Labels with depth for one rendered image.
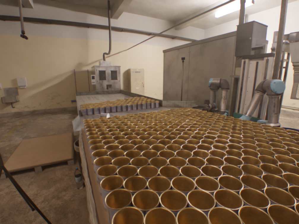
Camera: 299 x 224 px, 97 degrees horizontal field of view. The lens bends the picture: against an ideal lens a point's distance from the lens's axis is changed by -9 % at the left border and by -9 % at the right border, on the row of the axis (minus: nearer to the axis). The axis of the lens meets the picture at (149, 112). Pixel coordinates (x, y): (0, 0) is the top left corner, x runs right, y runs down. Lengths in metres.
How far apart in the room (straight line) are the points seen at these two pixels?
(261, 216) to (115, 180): 0.40
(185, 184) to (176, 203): 0.07
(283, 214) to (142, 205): 0.35
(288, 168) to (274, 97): 0.97
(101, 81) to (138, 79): 2.42
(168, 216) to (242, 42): 2.77
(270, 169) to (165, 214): 0.42
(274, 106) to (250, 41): 1.49
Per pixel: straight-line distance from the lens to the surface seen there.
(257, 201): 0.53
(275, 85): 1.55
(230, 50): 3.32
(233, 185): 0.55
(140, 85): 8.04
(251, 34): 2.87
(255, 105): 1.67
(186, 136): 0.82
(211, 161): 0.63
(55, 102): 7.85
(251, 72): 2.07
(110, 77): 6.42
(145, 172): 0.55
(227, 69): 3.29
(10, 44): 8.18
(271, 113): 1.64
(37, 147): 3.75
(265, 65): 1.95
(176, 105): 2.16
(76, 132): 1.36
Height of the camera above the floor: 1.51
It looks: 14 degrees down
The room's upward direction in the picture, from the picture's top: straight up
